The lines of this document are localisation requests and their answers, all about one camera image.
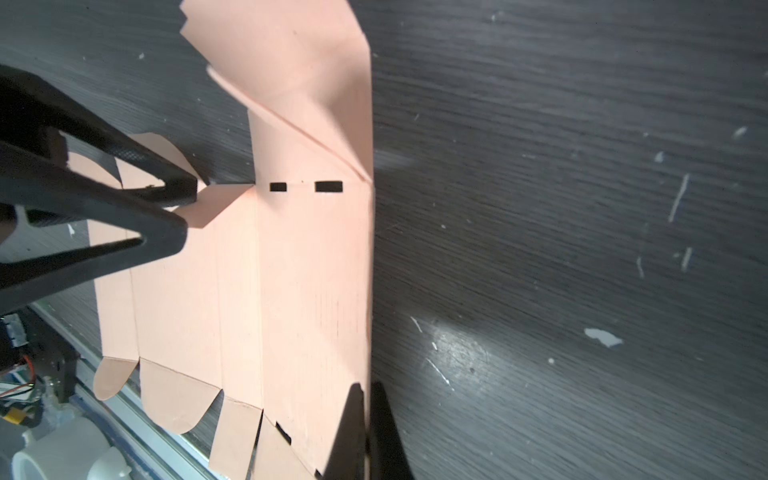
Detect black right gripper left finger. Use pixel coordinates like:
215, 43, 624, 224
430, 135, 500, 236
322, 383, 366, 480

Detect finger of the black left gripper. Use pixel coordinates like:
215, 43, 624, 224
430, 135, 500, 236
1, 65, 197, 207
1, 139, 189, 313

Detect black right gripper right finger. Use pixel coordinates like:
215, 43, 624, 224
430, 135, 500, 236
369, 382, 415, 480

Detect peach cardboard box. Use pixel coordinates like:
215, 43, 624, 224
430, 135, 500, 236
92, 1, 375, 479

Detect white round alarm clock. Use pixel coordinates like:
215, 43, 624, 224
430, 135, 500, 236
11, 417, 132, 480

